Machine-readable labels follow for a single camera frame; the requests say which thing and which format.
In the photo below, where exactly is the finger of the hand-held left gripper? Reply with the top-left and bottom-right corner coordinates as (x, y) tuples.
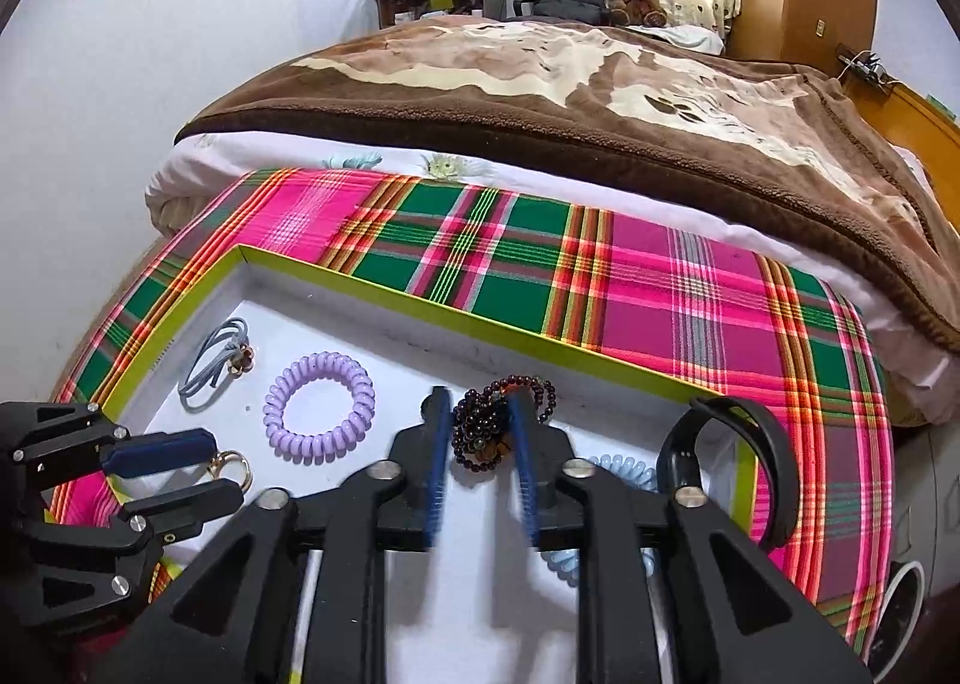
(101, 429), (218, 479)
(116, 480), (247, 544)

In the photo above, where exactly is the grey hair tie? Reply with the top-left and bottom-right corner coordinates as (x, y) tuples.
(178, 318), (256, 409)

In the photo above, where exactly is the grey nightstand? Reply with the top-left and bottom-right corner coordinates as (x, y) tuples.
(885, 421), (960, 602)

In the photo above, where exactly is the gold ring keychain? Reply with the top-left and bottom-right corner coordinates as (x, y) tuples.
(204, 449), (254, 497)

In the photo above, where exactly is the pink green plaid cloth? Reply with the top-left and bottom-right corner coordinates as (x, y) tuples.
(45, 166), (897, 662)

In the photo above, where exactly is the dark bead bracelet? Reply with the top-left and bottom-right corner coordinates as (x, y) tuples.
(450, 374), (560, 473)

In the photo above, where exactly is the purple coil hair tie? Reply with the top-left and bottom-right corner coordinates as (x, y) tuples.
(262, 352), (376, 461)

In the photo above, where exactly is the bed with white sheet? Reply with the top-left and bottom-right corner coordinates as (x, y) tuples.
(144, 133), (960, 424)

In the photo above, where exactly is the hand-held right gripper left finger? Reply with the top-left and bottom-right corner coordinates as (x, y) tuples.
(90, 388), (455, 684)

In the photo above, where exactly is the yellow-green shallow cardboard box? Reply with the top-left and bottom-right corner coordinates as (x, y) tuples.
(49, 243), (760, 684)

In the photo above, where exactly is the white round container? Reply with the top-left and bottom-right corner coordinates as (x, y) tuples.
(870, 560), (928, 662)

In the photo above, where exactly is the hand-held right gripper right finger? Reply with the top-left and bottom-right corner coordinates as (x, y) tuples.
(506, 391), (875, 684)

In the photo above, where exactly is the white pillow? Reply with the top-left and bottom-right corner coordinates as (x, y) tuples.
(645, 24), (725, 55)

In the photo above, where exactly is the light blue coil hair tie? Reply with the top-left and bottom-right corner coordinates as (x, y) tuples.
(546, 454), (661, 584)

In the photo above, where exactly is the small desk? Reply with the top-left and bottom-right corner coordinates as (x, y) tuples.
(371, 0), (509, 31)

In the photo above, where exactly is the black wristband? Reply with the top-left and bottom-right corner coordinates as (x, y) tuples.
(656, 395), (802, 554)

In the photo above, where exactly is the brown fleece blanket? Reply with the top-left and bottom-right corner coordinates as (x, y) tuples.
(174, 16), (960, 385)

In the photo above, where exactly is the wooden headboard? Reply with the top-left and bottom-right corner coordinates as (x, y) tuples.
(844, 73), (960, 205)

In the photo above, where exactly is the power strip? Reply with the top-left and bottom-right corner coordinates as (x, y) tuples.
(836, 43), (897, 85)

